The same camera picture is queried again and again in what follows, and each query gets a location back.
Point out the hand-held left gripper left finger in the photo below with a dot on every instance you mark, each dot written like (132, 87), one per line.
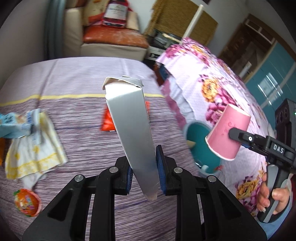
(128, 176)

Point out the white teal cardboard box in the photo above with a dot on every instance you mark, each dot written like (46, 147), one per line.
(136, 129)

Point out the leopard print cloth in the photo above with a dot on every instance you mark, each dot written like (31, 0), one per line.
(173, 16)

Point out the blue grey curtain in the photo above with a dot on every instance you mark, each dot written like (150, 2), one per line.
(54, 27)

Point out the pink paper cup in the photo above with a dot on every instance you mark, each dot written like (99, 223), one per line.
(222, 134)

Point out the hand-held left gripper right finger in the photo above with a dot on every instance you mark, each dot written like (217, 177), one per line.
(160, 169)

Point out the cream leather armchair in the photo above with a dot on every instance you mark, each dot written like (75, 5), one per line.
(71, 30)

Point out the orange green jelly cup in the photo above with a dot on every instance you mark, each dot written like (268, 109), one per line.
(26, 202)

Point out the yellow white snack packet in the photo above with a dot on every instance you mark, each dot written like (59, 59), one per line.
(1, 151)

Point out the dark wooden door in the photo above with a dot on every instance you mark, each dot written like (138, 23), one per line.
(242, 51)

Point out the orange seat cushion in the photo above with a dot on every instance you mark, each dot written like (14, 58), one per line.
(111, 37)

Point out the black electronic appliance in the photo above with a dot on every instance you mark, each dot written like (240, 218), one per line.
(161, 39)

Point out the beige pillow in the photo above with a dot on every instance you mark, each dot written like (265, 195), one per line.
(133, 20)

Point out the white pole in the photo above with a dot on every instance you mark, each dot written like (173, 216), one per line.
(194, 22)

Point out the teal plastic bin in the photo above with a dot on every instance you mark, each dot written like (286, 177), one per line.
(196, 132)

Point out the blue snack wrapper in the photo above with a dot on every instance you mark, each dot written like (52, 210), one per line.
(13, 122)

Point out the person's right hand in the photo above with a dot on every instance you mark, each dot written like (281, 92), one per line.
(281, 194)

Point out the cream floral pillow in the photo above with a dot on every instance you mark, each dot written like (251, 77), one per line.
(94, 11)

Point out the orange snack packet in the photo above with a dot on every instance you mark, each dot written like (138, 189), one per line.
(107, 122)

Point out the yellow white cloth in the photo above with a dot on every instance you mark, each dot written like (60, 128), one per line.
(30, 160)

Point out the teal cabinet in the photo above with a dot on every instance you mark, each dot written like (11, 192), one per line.
(270, 81)

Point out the red Hennessy bag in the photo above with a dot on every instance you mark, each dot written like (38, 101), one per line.
(115, 14)

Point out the pink floral bedspread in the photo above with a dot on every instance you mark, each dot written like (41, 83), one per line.
(231, 92)

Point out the dark blue bag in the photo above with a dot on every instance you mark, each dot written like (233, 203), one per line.
(163, 74)

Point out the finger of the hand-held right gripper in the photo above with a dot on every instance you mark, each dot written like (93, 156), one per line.
(240, 136)

